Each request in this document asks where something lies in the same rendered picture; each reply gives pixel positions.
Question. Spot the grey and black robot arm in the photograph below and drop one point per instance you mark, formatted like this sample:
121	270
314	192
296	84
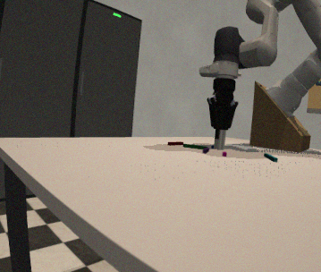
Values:
262	51

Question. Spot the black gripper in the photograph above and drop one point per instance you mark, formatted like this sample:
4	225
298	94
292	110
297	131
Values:
223	98

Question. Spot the turquoise rod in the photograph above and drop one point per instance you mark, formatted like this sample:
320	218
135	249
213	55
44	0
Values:
270	157

